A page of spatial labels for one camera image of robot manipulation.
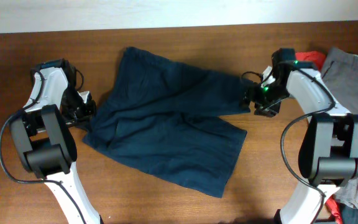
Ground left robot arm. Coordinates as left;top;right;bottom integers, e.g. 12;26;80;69
4;58;103;223

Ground right black cable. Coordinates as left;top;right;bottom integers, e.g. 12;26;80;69
240;60;337;224

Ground red cloth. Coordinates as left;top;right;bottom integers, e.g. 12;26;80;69
295;51;343;224

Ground navy blue shorts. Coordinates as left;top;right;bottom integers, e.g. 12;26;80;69
83;47;251;198

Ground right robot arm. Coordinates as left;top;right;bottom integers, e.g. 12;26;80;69
242;48;358;224

